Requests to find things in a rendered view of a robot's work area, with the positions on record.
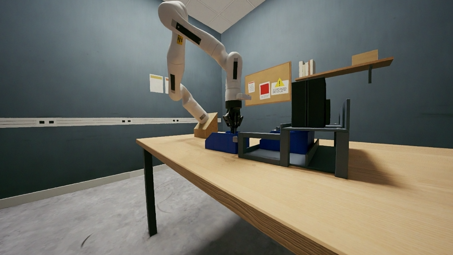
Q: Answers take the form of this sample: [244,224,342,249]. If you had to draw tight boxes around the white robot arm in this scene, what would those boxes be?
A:
[158,1,251,124]

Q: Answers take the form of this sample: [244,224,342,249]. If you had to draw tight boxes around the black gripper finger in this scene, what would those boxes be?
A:
[235,113,243,131]
[223,111,236,134]

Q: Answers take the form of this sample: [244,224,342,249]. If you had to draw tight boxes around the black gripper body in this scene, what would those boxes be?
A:
[225,100,242,120]

